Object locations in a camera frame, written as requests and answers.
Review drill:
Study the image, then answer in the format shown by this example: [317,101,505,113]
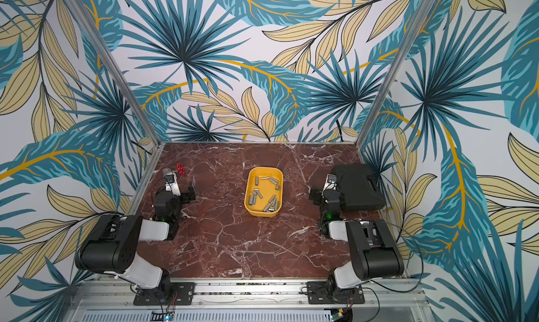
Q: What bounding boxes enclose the yellow plastic storage tray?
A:
[244,167,284,218]

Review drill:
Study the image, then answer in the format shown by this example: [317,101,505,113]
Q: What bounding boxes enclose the black plastic tool case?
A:
[331,163,386,212]

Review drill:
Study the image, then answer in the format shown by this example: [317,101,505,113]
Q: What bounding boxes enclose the metal valve red handle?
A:
[162,163,185,177]

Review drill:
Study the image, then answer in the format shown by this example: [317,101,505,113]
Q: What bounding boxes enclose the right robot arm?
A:
[307,174,404,304]

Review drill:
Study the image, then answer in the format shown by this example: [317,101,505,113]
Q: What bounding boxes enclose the aluminium front rail frame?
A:
[62,278,435,321]

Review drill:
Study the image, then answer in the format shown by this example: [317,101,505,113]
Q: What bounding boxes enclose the steel socket in tray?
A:
[248,189,262,205]
[263,195,277,213]

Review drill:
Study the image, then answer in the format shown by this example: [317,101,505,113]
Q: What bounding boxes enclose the steel socket in tray front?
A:
[263,195,277,213]

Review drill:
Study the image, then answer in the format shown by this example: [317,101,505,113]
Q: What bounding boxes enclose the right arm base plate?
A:
[306,281,365,305]

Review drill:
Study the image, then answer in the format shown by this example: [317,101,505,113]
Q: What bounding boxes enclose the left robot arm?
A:
[74,168,196,303]

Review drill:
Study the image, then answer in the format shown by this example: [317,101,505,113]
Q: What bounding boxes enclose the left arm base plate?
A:
[133,282,195,307]

